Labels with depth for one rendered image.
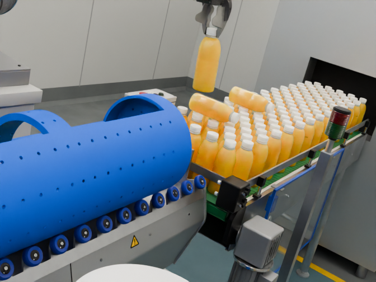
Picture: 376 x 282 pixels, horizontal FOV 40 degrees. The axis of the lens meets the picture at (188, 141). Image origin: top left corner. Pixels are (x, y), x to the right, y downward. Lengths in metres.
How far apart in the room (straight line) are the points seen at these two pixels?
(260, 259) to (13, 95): 0.91
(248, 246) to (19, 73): 0.89
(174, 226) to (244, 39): 4.83
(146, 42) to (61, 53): 1.20
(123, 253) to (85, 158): 0.37
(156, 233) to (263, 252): 0.39
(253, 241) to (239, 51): 4.72
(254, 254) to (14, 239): 0.90
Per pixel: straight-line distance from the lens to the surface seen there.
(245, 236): 1.72
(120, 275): 1.02
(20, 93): 1.56
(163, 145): 1.33
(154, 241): 1.50
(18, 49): 4.72
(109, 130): 1.21
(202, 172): 1.73
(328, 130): 1.82
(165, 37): 6.10
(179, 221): 1.59
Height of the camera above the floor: 1.63
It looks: 20 degrees down
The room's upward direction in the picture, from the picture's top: 14 degrees clockwise
